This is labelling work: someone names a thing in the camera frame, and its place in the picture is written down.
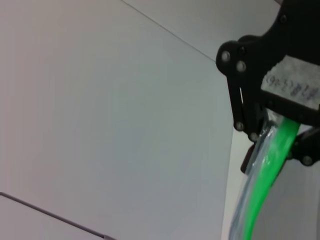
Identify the clear green-zip document bag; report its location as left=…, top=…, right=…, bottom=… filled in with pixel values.
left=228, top=109, right=301, bottom=240

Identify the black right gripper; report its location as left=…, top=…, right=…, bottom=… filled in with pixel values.
left=238, top=0, right=320, bottom=126

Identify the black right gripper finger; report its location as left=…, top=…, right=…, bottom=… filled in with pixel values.
left=215, top=39, right=268, bottom=174
left=289, top=125, right=320, bottom=167

